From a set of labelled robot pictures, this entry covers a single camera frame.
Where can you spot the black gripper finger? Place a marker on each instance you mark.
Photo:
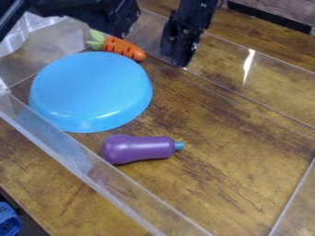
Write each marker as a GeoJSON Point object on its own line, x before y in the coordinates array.
{"type": "Point", "coordinates": [185, 47]}
{"type": "Point", "coordinates": [169, 37]}

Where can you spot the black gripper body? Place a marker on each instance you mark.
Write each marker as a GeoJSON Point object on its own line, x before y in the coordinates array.
{"type": "Point", "coordinates": [193, 15]}

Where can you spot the orange toy carrot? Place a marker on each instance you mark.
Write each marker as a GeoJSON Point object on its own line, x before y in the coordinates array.
{"type": "Point", "coordinates": [114, 45]}

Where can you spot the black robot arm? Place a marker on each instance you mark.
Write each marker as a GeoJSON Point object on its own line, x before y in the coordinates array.
{"type": "Point", "coordinates": [113, 16]}

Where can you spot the blue upturned bowl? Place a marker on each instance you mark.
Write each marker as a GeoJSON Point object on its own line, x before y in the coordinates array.
{"type": "Point", "coordinates": [90, 92]}

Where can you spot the purple toy eggplant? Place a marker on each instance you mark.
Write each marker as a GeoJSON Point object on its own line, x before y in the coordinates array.
{"type": "Point", "coordinates": [122, 149]}

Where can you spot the blue object at corner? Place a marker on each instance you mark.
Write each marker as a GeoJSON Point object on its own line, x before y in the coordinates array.
{"type": "Point", "coordinates": [10, 223]}

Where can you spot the clear acrylic enclosure wall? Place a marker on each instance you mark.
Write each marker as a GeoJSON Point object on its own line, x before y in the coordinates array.
{"type": "Point", "coordinates": [239, 105]}

